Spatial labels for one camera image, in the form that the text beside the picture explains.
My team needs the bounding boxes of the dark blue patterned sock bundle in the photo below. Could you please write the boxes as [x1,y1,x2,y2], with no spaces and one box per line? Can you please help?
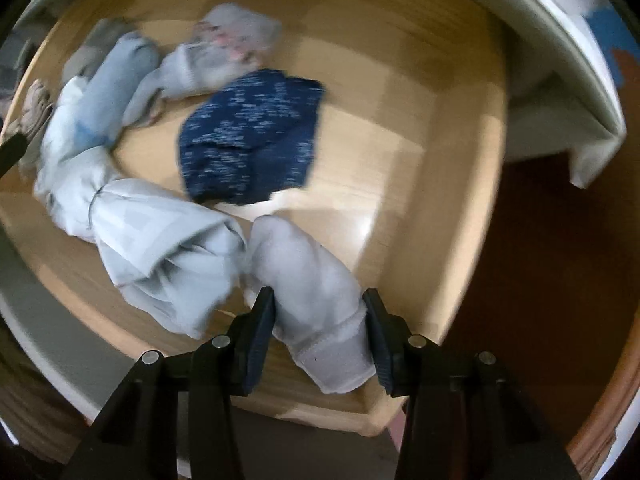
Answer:
[178,67,327,207]

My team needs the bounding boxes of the pale blue garment bundle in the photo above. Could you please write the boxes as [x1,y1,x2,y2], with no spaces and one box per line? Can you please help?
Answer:
[34,77,247,338]

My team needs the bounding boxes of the grey ribbed sock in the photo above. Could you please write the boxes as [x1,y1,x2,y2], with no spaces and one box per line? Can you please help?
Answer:
[62,16,138,78]

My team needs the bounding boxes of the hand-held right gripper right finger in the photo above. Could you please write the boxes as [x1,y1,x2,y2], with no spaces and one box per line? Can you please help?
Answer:
[361,287,581,480]

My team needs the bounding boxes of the blue foam mat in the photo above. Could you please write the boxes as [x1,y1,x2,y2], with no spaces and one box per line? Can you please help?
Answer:
[582,7,632,91]

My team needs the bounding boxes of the light blue sock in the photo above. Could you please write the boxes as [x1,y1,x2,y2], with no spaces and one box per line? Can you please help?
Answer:
[80,32,162,153]

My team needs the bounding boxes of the grey drawer cabinet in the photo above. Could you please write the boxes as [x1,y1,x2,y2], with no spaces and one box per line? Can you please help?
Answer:
[470,0,628,191]

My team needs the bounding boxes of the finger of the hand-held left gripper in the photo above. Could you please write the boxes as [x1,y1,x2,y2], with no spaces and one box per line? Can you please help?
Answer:
[0,132,28,177]

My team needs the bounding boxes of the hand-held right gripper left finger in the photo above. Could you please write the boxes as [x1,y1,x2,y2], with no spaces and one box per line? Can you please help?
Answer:
[60,286,276,480]

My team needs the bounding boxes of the beige garment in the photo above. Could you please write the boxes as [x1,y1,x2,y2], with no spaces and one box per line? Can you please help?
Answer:
[15,79,56,166]

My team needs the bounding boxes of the white pink patterned sock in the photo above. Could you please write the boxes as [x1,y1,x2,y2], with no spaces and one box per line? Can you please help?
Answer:
[122,2,283,128]

